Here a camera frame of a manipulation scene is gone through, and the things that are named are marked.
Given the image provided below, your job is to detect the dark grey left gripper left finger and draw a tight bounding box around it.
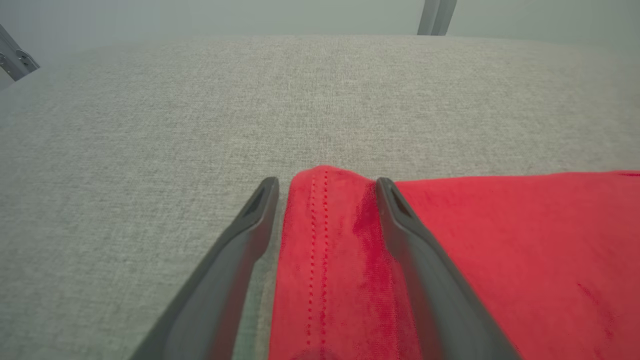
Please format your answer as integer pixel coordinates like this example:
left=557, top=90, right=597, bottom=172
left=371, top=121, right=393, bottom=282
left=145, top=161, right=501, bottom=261
left=130, top=176, right=280, bottom=360

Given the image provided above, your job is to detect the grey metal bracket with holes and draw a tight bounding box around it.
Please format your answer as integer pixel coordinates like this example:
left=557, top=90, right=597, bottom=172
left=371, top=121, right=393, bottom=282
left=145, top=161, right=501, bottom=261
left=0, top=24, right=41, bottom=83

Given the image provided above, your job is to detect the grey metal post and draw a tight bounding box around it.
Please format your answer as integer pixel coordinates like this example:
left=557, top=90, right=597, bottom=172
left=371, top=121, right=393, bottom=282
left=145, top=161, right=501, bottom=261
left=417, top=0, right=458, bottom=36

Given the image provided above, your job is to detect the grey fabric sofa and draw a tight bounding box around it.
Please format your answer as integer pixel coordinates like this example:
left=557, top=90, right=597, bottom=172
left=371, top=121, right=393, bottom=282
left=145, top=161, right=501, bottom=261
left=0, top=34, right=640, bottom=360

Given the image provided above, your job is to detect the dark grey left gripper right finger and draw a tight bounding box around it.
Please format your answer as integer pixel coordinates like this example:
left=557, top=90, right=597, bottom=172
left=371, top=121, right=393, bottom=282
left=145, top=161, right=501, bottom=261
left=375, top=177, right=524, bottom=360

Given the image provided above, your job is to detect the red and white shirt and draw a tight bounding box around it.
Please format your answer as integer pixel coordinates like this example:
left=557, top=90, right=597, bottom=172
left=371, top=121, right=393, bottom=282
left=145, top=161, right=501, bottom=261
left=268, top=165, right=640, bottom=360

